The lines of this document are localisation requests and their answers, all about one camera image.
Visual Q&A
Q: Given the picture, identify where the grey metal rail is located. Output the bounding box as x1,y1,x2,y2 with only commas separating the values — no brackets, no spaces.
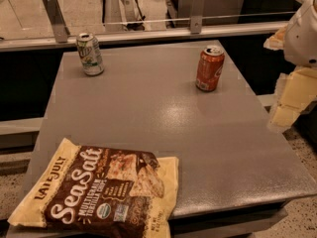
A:
0,21,287,52

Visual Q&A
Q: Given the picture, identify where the sea salt tortilla chips bag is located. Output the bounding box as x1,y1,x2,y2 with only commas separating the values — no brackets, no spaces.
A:
8,139,178,238

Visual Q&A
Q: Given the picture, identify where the green white soda can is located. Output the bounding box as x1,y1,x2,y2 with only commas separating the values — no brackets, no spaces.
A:
76,33,104,76

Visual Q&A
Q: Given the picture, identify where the left metal railing bracket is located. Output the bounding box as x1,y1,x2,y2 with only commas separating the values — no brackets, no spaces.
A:
42,0,70,43

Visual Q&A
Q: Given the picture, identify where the right metal railing bracket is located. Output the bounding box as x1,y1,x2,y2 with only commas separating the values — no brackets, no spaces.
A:
190,0,205,34

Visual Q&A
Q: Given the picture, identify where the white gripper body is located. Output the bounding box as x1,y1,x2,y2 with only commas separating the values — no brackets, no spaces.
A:
284,0,317,67

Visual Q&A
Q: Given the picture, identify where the metal railing bracket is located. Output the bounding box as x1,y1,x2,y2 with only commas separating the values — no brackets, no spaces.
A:
190,0,205,34
42,0,70,43

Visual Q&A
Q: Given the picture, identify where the red coke can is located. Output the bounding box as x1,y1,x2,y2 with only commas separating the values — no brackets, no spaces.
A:
196,45,225,91

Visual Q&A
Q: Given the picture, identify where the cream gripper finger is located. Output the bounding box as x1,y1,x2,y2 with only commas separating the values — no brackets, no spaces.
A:
267,66,317,132
264,26,286,51

